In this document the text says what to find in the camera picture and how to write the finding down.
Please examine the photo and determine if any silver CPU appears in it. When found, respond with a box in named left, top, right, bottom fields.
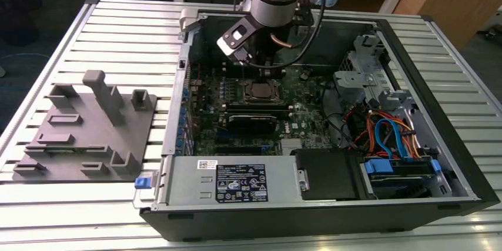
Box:
left=250, top=82, right=278, bottom=99

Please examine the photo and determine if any metal socket cover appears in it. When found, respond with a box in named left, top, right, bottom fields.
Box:
left=242, top=79, right=286, bottom=104

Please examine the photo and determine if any black expansion slot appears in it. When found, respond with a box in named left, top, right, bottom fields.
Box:
left=214, top=144, right=281, bottom=152
left=214, top=149, right=283, bottom=157

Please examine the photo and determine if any grey case release latch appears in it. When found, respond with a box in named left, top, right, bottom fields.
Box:
left=178, top=8, right=202, bottom=34

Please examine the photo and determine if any black graphics card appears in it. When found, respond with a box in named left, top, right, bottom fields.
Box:
left=226, top=112, right=279, bottom=136

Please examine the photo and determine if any green motherboard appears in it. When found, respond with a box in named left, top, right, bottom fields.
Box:
left=187, top=64, right=349, bottom=157

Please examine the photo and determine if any grey metal drive cage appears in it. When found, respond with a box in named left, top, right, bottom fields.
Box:
left=333, top=34, right=424, bottom=118

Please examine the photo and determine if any silver finned heatsink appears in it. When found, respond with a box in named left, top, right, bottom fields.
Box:
left=281, top=138, right=306, bottom=150

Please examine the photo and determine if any black plastic shroud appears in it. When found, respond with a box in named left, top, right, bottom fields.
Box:
left=293, top=148, right=370, bottom=202

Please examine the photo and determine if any grey power supply unit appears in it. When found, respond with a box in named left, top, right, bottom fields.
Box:
left=159, top=155, right=306, bottom=205

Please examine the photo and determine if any hard disk in blue carrier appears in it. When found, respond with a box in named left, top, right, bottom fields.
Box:
left=362, top=156, right=441, bottom=199

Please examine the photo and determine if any grey parts rack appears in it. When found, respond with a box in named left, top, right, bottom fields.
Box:
left=11, top=69, right=159, bottom=182

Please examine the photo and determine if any blue case latch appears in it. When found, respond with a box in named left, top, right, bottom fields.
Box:
left=134, top=176, right=153, bottom=190

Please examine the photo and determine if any black grey PC case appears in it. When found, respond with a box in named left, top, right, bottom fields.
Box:
left=133, top=8, right=500, bottom=242

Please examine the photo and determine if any office chair base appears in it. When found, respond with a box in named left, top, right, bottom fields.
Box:
left=477, top=9, right=502, bottom=41

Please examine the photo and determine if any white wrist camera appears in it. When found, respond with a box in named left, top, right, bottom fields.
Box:
left=217, top=15, right=258, bottom=65

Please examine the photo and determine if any thin black wire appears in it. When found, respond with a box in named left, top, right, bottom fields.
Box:
left=320, top=82, right=357, bottom=149

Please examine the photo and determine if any blue flat wire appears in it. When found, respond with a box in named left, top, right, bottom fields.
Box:
left=374, top=118, right=414, bottom=163

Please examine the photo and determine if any orange wire bundle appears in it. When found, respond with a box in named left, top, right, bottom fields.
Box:
left=350, top=109, right=429, bottom=160

